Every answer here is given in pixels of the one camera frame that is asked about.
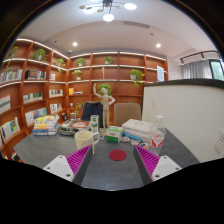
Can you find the dark magazine stack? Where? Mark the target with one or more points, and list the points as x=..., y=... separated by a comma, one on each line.
x=71, y=127

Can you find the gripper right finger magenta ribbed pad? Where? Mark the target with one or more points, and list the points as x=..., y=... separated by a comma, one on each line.
x=153, y=167

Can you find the wooden artist mannequin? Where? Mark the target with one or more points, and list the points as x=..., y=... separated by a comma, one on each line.
x=106, y=102

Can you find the dark blue office chair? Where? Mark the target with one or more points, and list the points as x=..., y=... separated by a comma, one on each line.
x=92, y=108

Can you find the green and white box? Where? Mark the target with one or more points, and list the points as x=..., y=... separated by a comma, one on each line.
x=114, y=134

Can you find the beige upholstered chair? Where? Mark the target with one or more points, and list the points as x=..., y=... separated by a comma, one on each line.
x=125, y=111

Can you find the potted plant on shelf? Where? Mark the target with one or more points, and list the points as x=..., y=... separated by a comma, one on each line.
x=137, y=77

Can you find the cream ceramic mug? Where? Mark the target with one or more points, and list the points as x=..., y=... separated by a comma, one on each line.
x=86, y=138

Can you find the grey window curtain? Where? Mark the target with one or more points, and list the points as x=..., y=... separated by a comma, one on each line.
x=198, y=69

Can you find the clear plastic water bottle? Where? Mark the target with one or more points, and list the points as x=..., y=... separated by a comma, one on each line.
x=156, y=135

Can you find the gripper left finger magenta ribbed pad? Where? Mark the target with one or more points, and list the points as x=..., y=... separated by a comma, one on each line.
x=72, y=167

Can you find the ceiling chandelier lamp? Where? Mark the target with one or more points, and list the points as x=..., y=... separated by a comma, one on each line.
x=105, y=7

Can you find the potted plant behind mannequin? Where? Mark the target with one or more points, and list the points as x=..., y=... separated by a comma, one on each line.
x=107, y=87

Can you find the wooden wall bookshelf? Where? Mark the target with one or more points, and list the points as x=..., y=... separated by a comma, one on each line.
x=35, y=78

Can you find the white partition counter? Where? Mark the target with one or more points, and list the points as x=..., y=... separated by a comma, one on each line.
x=193, y=111

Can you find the round red coaster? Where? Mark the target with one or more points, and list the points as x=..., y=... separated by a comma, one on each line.
x=117, y=155

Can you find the small green white carton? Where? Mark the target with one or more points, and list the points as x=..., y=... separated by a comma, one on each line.
x=94, y=123

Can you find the colourful book stack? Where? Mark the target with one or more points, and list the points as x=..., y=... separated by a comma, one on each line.
x=46, y=125

